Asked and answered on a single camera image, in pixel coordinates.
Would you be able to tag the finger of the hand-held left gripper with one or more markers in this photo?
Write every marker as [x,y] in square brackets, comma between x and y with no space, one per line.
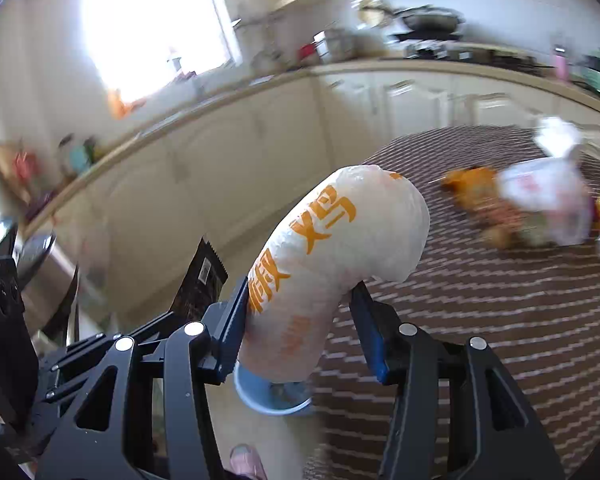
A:
[80,360]

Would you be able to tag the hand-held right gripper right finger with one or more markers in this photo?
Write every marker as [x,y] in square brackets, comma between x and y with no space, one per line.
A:
[377,355]

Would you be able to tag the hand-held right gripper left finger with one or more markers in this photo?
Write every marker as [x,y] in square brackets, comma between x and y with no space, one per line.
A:
[235,330]

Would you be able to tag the black snack packet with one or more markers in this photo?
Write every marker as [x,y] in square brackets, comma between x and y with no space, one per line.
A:
[200,280]

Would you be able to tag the white paper bag orange print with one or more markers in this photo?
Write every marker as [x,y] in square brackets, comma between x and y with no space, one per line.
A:
[330,240]

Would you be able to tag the shiny metal object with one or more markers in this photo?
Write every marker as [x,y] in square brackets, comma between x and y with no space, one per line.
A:
[35,260]

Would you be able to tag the pink slipper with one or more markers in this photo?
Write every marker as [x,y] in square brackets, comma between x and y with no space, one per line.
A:
[247,462]

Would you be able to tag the orange snack packet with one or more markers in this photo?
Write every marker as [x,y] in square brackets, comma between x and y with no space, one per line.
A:
[475,185]

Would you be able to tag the cream kitchen base cabinets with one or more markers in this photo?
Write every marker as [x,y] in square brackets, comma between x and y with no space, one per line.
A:
[280,120]

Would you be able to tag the white plastic bag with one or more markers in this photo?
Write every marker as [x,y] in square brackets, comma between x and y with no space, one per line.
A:
[540,190]

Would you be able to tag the red cup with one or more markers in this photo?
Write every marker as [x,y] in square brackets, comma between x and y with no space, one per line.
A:
[307,52]

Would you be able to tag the stacked steel pot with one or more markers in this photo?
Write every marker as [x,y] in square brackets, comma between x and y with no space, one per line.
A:
[335,45]

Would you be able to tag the gas hob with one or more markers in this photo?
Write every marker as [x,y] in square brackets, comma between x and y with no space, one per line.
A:
[480,57]

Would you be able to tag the bright window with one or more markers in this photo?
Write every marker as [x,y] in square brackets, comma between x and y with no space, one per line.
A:
[155,25]

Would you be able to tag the steel wok with lid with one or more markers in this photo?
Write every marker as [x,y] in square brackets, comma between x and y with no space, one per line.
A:
[430,19]

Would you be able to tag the cream utensil drainer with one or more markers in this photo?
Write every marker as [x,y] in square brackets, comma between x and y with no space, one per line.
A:
[372,12]

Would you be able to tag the pink utensil holder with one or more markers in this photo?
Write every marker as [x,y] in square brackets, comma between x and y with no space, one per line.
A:
[560,65]

